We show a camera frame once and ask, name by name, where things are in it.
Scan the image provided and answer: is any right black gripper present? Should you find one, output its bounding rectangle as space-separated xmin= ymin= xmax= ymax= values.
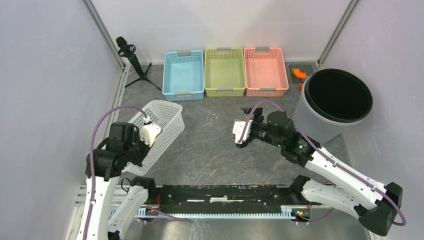
xmin=235 ymin=107 xmax=284 ymax=149

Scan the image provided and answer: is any large white perforated basket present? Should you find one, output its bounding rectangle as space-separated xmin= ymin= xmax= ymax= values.
xmin=123 ymin=100 xmax=185 ymax=176

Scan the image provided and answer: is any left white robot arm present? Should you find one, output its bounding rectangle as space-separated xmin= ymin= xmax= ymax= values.
xmin=76 ymin=121 xmax=162 ymax=240

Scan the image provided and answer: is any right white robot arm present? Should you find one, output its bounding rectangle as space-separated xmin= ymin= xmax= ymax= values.
xmin=232 ymin=107 xmax=406 ymax=237

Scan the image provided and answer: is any pink plastic basket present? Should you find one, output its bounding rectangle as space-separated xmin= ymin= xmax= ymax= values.
xmin=243 ymin=47 xmax=289 ymax=98

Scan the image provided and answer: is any green plastic basket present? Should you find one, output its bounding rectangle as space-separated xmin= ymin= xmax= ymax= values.
xmin=204 ymin=47 xmax=246 ymax=98

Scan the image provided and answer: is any dark tray with orange blocks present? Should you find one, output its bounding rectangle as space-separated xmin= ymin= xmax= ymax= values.
xmin=288 ymin=63 xmax=315 ymax=83

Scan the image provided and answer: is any blue plastic basket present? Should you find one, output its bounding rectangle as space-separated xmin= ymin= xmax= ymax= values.
xmin=162 ymin=49 xmax=205 ymax=102

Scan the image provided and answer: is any grey bin with black liner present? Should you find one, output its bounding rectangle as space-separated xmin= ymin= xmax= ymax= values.
xmin=291 ymin=68 xmax=374 ymax=144

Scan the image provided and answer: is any black microphone on tripod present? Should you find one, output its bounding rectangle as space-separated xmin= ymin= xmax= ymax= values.
xmin=116 ymin=36 xmax=162 ymax=91

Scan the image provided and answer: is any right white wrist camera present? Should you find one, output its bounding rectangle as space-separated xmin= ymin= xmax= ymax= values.
xmin=232 ymin=119 xmax=253 ymax=143

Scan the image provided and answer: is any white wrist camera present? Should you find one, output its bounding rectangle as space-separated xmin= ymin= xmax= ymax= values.
xmin=232 ymin=119 xmax=253 ymax=143
xmin=139 ymin=122 xmax=162 ymax=147

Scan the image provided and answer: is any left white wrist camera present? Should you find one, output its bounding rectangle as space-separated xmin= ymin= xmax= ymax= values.
xmin=139 ymin=122 xmax=162 ymax=147

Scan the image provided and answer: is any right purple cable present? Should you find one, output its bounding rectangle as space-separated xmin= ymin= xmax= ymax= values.
xmin=239 ymin=100 xmax=407 ymax=227

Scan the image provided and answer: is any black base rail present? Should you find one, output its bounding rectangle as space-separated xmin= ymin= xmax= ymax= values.
xmin=156 ymin=185 xmax=296 ymax=214

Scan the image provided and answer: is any white cable duct strip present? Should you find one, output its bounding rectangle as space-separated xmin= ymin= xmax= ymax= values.
xmin=135 ymin=207 xmax=311 ymax=221

